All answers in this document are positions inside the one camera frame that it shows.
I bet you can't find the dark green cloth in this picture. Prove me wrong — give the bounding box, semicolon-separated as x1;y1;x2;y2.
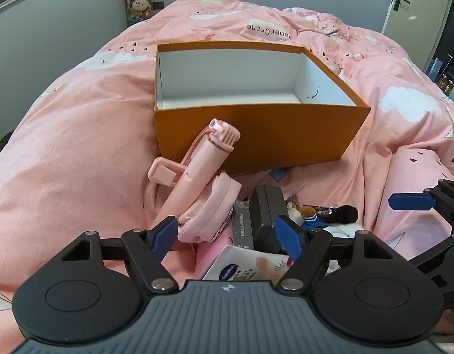
0;132;14;165

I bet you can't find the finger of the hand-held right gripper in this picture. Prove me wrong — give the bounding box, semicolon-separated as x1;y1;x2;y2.
409;232;454;276
388;180;454;212

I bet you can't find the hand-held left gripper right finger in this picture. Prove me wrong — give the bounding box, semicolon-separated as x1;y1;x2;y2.
276;214;395;292

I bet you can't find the small square lidded box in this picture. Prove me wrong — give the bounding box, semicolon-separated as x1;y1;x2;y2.
248;183;297;255

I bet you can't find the orange cardboard box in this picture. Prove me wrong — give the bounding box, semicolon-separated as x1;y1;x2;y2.
154;40;372;175

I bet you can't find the dark shelf unit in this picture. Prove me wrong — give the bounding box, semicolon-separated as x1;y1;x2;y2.
428;2;454;102

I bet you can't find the slim grey card carton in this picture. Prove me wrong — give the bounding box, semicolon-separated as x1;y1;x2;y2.
230;199;255;250

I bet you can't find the white door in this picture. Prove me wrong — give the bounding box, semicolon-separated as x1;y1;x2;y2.
382;0;454;47

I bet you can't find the white plush dog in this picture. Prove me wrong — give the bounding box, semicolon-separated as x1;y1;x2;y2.
129;0;154;18

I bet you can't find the black makeup brush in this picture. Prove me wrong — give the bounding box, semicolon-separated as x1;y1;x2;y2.
315;204;359;227

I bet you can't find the white carton with blue label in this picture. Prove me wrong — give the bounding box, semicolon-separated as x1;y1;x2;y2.
202;245;294;283

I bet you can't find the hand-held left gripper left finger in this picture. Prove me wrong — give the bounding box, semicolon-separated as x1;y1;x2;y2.
61;216;179;292

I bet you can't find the pink printed blanket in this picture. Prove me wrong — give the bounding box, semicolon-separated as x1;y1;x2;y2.
0;0;454;340

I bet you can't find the pink cloth pouch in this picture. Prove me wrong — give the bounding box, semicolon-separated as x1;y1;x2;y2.
177;171;243;244

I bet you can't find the plush toy with blue sweater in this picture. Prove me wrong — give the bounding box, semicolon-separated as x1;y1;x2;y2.
286;201;323;230

